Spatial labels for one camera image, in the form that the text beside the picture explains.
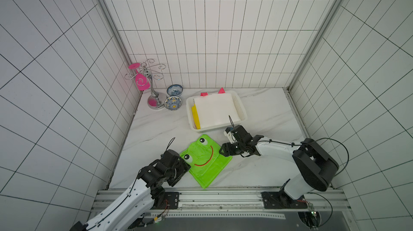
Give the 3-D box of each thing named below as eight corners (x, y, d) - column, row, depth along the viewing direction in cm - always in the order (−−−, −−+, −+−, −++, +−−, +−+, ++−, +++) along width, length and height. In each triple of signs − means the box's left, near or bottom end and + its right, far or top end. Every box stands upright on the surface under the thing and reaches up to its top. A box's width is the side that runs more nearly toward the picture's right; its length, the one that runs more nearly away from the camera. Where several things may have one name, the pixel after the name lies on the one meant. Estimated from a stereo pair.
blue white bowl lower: (163, 110, 107) (163, 108, 105) (166, 98, 114) (165, 96, 112) (181, 110, 107) (180, 108, 105) (182, 98, 114) (182, 96, 112)
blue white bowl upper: (166, 95, 116) (165, 93, 114) (168, 86, 122) (168, 84, 120) (181, 95, 116) (181, 93, 114) (183, 86, 122) (182, 84, 120)
